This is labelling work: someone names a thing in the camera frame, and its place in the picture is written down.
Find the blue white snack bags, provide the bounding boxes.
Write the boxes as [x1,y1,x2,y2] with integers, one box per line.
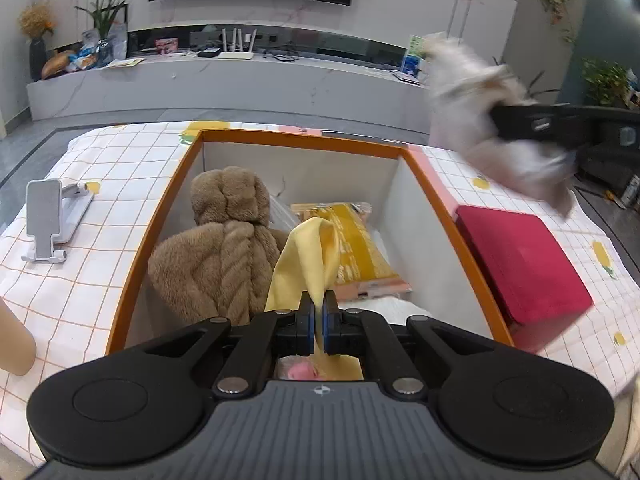
[65,22,129,72]

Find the white marble TV counter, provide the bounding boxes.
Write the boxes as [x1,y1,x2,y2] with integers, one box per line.
[26,52,432,137]

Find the checked lemon tablecloth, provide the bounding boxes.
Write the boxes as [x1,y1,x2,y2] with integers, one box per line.
[0,120,640,467]

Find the grey phone stand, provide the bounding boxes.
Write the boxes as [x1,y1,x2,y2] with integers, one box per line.
[21,178,96,264]

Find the beige drawstring cloth bag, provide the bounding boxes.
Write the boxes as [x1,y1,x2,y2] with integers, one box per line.
[425,34,580,218]

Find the yellow snack packet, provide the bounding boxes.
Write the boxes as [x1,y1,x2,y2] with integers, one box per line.
[290,201,413,302]

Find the pink white knitted pouch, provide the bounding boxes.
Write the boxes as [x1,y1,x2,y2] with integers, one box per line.
[284,359,322,382]

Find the beige rounded object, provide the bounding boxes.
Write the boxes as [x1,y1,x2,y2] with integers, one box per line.
[0,299,38,377]

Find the yellow cloth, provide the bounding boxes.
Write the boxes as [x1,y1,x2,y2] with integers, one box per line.
[263,218,364,382]

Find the hanging vine plant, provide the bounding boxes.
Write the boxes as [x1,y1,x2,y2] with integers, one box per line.
[530,0,577,44]

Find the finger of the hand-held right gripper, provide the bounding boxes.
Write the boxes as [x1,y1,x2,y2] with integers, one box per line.
[491,103,571,147]

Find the dried yellow flowers in vase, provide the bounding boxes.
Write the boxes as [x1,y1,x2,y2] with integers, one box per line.
[19,2,57,81]

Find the green leafy plant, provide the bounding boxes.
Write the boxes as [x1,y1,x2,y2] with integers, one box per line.
[75,0,139,57]

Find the white plastic bag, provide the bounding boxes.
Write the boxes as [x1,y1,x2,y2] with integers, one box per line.
[344,294,437,327]

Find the bushy green plant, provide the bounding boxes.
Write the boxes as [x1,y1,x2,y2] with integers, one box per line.
[581,57,632,109]

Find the white router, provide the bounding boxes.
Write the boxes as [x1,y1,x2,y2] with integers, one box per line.
[218,28,259,61]

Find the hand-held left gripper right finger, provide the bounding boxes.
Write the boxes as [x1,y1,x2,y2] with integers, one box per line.
[323,291,501,397]

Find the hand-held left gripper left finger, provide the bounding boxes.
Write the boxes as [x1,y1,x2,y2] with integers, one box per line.
[142,291,317,397]

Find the orange cardboard box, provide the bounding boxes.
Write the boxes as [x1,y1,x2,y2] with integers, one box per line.
[105,129,517,362]

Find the brown bread loaf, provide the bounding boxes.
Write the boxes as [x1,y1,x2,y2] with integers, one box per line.
[41,51,77,81]

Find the dark cabinet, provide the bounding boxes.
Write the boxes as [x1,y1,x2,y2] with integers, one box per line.
[575,105,640,193]

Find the brown braided plush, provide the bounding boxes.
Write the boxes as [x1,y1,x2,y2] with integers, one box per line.
[147,165,292,327]

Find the red square box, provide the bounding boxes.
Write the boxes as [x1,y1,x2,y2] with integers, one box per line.
[454,204,596,354]

